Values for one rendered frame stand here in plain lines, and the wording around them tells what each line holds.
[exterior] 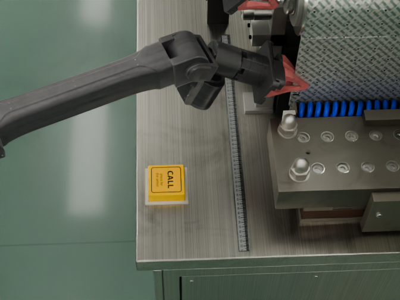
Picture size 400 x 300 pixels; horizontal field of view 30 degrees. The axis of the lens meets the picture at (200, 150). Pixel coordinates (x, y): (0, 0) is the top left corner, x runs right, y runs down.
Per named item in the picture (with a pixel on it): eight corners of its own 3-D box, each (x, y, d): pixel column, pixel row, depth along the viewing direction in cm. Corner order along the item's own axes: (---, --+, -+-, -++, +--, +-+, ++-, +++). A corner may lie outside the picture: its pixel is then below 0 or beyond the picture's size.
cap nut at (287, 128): (276, 122, 138) (278, 108, 134) (296, 122, 138) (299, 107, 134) (278, 139, 136) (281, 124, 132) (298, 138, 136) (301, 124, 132)
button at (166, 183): (148, 171, 147) (147, 165, 145) (184, 170, 147) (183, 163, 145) (148, 202, 143) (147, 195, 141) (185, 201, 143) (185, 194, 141)
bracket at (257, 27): (240, 96, 158) (250, -13, 133) (270, 95, 158) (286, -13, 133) (241, 114, 155) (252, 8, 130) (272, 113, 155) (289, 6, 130)
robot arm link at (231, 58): (214, 52, 125) (209, 31, 129) (196, 81, 129) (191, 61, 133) (249, 62, 128) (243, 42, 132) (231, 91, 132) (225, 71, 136)
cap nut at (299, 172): (287, 165, 132) (290, 151, 129) (308, 165, 132) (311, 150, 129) (290, 183, 130) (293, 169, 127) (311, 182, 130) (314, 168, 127)
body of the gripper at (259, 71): (262, 106, 133) (227, 96, 130) (258, 63, 139) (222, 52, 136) (282, 86, 129) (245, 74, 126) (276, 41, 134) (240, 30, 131)
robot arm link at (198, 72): (193, 66, 121) (174, 31, 126) (164, 115, 128) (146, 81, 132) (250, 71, 128) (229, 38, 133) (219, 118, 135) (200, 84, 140)
